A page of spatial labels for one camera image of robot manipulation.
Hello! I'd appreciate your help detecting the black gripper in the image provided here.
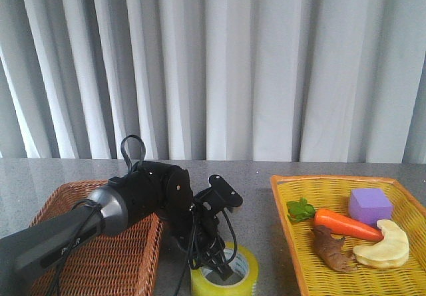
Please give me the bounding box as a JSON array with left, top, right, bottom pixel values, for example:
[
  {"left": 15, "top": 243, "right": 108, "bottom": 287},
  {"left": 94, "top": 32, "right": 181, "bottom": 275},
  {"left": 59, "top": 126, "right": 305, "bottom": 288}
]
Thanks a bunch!
[{"left": 167, "top": 203, "right": 234, "bottom": 280}]

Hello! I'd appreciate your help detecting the yellow packing tape roll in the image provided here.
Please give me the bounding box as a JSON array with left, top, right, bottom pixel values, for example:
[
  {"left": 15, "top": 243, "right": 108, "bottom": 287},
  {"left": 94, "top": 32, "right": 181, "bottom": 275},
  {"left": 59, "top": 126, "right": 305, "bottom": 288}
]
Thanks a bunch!
[{"left": 190, "top": 244, "right": 259, "bottom": 296}]

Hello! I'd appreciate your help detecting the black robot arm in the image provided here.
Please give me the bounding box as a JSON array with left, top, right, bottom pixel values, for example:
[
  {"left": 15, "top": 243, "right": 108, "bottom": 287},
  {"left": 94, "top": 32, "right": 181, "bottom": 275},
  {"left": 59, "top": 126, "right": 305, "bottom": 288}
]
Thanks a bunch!
[{"left": 1, "top": 161, "right": 242, "bottom": 293}]

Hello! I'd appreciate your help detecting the brown wicker basket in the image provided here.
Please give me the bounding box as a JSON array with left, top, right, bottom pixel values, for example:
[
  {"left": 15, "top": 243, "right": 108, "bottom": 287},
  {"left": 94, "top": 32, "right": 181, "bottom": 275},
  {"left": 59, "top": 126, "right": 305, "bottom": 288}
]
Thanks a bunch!
[{"left": 29, "top": 180, "right": 163, "bottom": 295}]

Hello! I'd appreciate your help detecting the orange toy carrot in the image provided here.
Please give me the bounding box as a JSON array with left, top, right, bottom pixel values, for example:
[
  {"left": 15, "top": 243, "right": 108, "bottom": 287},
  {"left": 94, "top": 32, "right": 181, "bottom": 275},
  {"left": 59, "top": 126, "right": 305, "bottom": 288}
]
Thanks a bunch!
[{"left": 286, "top": 198, "right": 384, "bottom": 242}]

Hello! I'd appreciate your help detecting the yellow woven basket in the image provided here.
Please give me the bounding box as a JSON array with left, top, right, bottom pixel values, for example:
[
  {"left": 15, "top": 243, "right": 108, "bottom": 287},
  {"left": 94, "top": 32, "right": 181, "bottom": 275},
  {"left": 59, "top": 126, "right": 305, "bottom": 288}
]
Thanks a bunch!
[{"left": 270, "top": 175, "right": 425, "bottom": 295}]

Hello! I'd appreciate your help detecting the purple foam cube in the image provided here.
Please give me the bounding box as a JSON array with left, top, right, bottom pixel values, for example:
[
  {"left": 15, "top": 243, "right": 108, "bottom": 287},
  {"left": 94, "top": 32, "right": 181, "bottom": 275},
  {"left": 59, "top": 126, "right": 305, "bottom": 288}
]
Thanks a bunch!
[{"left": 348, "top": 188, "right": 393, "bottom": 227}]

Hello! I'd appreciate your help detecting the pale yellow toy croissant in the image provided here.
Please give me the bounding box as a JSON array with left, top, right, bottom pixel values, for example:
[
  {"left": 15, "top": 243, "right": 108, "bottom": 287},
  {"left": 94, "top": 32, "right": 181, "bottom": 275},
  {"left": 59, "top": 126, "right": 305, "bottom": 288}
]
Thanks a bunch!
[{"left": 353, "top": 220, "right": 410, "bottom": 269}]

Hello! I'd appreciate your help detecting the grey curtain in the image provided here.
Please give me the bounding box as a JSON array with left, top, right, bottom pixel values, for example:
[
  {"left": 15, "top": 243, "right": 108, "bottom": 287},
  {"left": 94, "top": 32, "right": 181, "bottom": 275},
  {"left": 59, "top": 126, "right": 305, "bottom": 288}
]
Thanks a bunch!
[{"left": 1, "top": 0, "right": 425, "bottom": 163}]

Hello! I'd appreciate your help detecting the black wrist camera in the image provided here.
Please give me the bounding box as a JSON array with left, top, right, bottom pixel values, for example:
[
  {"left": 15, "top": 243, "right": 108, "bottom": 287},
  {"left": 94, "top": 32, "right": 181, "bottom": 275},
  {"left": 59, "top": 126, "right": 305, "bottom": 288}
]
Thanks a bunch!
[{"left": 194, "top": 174, "right": 243, "bottom": 216}]

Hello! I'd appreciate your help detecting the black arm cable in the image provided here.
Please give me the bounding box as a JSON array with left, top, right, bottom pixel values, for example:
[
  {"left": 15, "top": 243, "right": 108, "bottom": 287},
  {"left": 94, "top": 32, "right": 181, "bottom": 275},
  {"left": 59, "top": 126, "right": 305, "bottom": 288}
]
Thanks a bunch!
[{"left": 49, "top": 134, "right": 239, "bottom": 296}]

